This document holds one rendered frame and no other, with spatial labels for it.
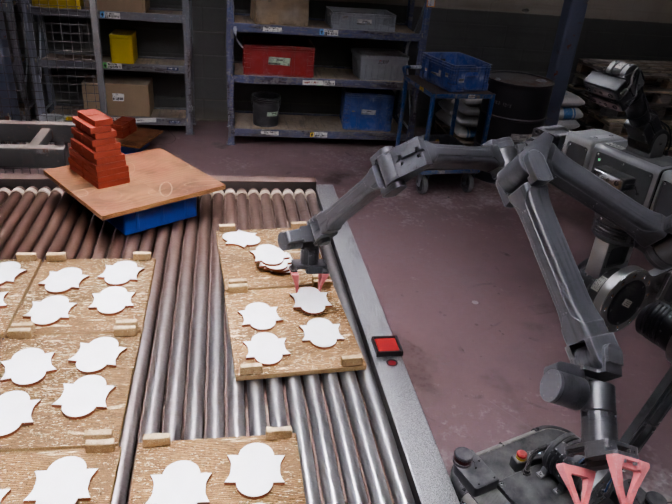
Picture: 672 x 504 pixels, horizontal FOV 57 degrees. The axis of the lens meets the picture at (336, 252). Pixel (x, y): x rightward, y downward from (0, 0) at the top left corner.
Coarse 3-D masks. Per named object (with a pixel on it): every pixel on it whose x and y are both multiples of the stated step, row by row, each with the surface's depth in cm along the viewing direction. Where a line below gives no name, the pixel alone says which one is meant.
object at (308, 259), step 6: (300, 252) 188; (306, 252) 186; (312, 252) 186; (318, 252) 188; (300, 258) 189; (306, 258) 187; (312, 258) 187; (318, 258) 189; (294, 264) 188; (300, 264) 188; (306, 264) 187; (312, 264) 187; (318, 264) 189; (324, 264) 189
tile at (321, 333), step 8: (312, 320) 181; (320, 320) 181; (328, 320) 181; (304, 328) 177; (312, 328) 177; (320, 328) 177; (328, 328) 178; (336, 328) 178; (304, 336) 173; (312, 336) 174; (320, 336) 174; (328, 336) 174; (336, 336) 175; (312, 344) 171; (320, 344) 171; (328, 344) 171
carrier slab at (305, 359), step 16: (288, 288) 197; (240, 304) 187; (272, 304) 188; (288, 304) 189; (336, 304) 191; (240, 320) 179; (288, 320) 181; (304, 320) 182; (336, 320) 183; (240, 336) 173; (288, 336) 174; (352, 336) 177; (240, 352) 166; (304, 352) 169; (320, 352) 169; (336, 352) 170; (352, 352) 170; (272, 368) 162; (288, 368) 162; (304, 368) 163; (320, 368) 163; (336, 368) 164; (352, 368) 165
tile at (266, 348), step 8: (256, 336) 172; (264, 336) 172; (272, 336) 172; (248, 344) 168; (256, 344) 169; (264, 344) 169; (272, 344) 169; (280, 344) 169; (248, 352) 165; (256, 352) 166; (264, 352) 166; (272, 352) 166; (280, 352) 166; (288, 352) 167; (256, 360) 163; (264, 360) 163; (272, 360) 163; (280, 360) 164
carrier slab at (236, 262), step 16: (272, 240) 224; (224, 256) 211; (240, 256) 212; (320, 256) 217; (224, 272) 202; (240, 272) 203; (256, 272) 204; (304, 272) 206; (224, 288) 196; (256, 288) 196; (272, 288) 197
